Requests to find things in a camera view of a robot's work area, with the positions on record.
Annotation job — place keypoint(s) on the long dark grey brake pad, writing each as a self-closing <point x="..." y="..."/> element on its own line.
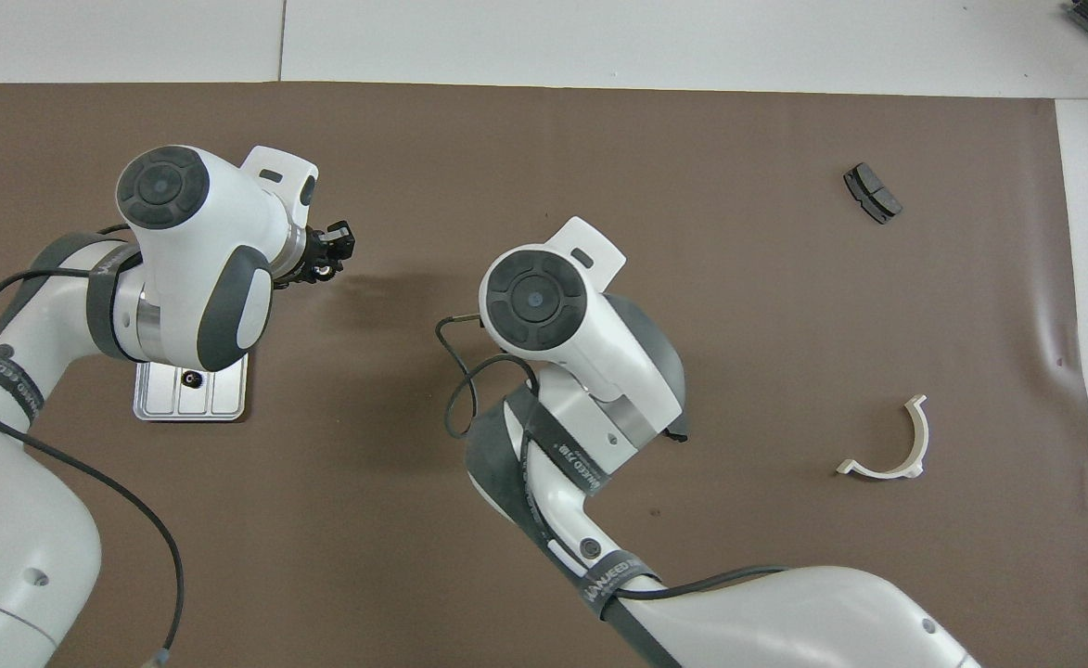
<point x="679" y="432"/>

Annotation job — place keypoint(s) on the small black bearing gear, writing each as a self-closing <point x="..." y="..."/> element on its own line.
<point x="193" y="378"/>

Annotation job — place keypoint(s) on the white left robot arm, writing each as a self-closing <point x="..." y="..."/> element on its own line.
<point x="191" y="260"/>

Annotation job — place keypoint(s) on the short dark grey brake pad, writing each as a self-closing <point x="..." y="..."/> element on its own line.
<point x="873" y="192"/>

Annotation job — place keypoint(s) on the white curved plastic bracket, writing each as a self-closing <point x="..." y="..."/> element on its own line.
<point x="882" y="471"/>

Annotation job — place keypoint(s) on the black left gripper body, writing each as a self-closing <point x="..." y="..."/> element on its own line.
<point x="312" y="249"/>

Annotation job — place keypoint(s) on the brown paper table mat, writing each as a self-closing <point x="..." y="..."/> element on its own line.
<point x="506" y="167"/>

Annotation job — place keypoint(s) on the silver ribbed metal tray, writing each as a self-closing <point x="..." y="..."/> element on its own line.
<point x="228" y="394"/>

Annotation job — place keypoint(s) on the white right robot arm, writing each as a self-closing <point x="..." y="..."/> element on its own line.
<point x="590" y="343"/>

